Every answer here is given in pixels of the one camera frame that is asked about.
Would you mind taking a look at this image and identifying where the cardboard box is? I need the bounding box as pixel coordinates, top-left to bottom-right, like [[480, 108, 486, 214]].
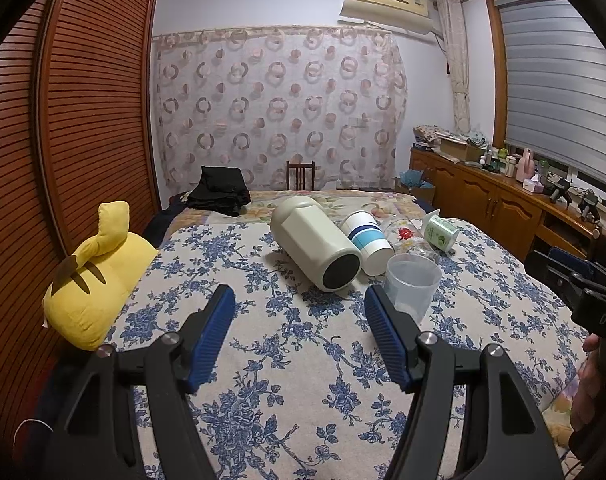
[[440, 137, 484, 162]]

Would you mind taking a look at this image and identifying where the clear glass with red print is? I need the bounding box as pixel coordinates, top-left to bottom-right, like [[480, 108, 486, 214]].
[[380, 215, 434, 262]]

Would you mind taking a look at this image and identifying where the person's right hand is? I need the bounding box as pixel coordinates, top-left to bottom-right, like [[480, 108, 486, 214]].
[[569, 333, 606, 432]]

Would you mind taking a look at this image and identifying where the white air conditioner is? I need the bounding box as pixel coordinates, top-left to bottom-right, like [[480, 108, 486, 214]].
[[339, 0, 435, 37]]

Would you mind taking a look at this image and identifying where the green printed paper cup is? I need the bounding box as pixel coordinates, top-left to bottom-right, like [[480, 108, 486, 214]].
[[422, 208, 461, 254]]

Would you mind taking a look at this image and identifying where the white blue striped cup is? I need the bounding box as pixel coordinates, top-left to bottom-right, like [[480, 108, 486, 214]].
[[340, 210, 395, 277]]

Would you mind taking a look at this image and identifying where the wooden louvered wardrobe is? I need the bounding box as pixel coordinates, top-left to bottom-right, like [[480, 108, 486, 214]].
[[0, 0, 162, 461]]

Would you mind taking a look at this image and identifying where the black handheld device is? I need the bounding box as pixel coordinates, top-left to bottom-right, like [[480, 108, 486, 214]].
[[550, 177, 574, 205], [577, 190, 604, 222]]

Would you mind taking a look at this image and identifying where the black folded clothing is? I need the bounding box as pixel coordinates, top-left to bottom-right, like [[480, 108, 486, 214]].
[[185, 166, 252, 218]]

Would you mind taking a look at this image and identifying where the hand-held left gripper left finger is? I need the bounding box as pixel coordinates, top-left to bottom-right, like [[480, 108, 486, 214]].
[[43, 284, 236, 480]]

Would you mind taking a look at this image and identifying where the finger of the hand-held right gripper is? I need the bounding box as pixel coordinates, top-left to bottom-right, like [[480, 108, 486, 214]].
[[529, 247, 594, 295]]

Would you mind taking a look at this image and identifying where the blue floral blanket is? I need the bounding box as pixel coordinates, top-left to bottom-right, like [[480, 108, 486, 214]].
[[108, 220, 592, 480]]

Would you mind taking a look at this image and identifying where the circle patterned sheer curtain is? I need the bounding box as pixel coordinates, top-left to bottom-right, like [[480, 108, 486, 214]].
[[152, 26, 409, 197]]

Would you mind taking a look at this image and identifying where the dark wooden chair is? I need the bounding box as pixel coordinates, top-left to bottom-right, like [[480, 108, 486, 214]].
[[285, 160, 316, 192]]

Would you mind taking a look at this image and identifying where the fruit patterned bedsheet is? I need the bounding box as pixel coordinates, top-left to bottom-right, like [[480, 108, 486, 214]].
[[175, 189, 435, 227]]

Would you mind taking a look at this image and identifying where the grey window blind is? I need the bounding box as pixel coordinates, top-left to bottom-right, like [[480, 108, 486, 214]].
[[498, 0, 606, 186]]

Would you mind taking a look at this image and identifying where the white cable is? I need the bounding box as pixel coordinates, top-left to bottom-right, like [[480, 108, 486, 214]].
[[10, 418, 55, 452]]

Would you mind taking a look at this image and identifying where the yellow plush pillow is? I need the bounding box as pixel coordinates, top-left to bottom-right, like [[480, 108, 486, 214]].
[[42, 201, 160, 352]]

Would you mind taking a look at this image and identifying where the cream insulated cup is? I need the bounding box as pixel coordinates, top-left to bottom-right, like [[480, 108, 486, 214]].
[[270, 196, 362, 293]]

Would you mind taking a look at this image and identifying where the clear plastic cup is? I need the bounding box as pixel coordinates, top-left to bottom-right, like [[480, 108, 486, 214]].
[[383, 253, 443, 326]]

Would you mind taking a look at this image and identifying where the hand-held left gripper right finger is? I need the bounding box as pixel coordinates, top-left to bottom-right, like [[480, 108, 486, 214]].
[[364, 285, 566, 480]]

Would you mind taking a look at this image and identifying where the cream tied curtain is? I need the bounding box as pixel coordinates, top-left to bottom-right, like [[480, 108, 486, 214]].
[[435, 0, 472, 137]]

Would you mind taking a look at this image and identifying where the wooden sideboard cabinet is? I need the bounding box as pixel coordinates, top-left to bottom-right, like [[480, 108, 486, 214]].
[[409, 147, 602, 264]]

